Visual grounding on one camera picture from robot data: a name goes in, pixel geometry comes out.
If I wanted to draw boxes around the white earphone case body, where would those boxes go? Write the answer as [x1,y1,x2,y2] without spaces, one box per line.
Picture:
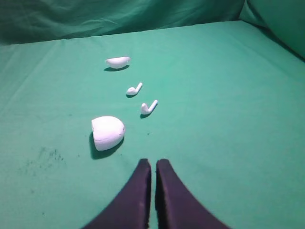
[91,116,125,151]

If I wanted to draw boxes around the white earbud near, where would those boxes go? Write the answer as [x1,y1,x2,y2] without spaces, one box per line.
[140,100,158,115]

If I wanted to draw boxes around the white earbud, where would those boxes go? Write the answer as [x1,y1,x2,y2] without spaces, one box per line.
[140,100,158,115]
[126,82,142,96]

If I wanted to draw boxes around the white earbud far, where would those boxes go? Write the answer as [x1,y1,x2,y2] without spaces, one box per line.
[126,82,142,96]

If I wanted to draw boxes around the green backdrop curtain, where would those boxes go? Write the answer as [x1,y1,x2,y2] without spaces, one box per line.
[0,0,305,56]

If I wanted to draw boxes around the green table cloth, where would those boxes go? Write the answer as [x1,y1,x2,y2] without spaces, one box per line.
[0,21,305,229]

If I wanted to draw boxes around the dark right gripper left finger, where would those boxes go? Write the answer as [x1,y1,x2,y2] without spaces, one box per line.
[84,158,152,229]

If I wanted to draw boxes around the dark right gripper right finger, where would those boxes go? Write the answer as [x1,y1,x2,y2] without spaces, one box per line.
[155,159,229,229]

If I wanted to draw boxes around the white earphone case lid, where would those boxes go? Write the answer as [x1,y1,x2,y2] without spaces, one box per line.
[105,56,131,69]

